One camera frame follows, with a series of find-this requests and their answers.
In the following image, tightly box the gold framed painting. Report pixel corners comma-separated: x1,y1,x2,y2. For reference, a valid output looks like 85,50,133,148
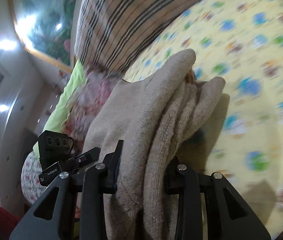
8,0,77,73

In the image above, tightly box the yellow cartoon print bedsheet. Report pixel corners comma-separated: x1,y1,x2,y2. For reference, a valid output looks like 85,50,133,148
125,0,283,239

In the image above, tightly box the lime green cloth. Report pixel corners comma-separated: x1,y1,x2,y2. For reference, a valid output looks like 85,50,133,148
32,60,87,156

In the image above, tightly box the white patterned fabric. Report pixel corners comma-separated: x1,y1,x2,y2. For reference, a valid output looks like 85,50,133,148
21,151,46,205

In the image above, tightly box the beige knit sweater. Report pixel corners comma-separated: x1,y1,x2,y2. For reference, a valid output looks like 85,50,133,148
83,49,225,239

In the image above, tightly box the plaid beige quilt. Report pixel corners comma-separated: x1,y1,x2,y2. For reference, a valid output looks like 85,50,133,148
75,0,200,73

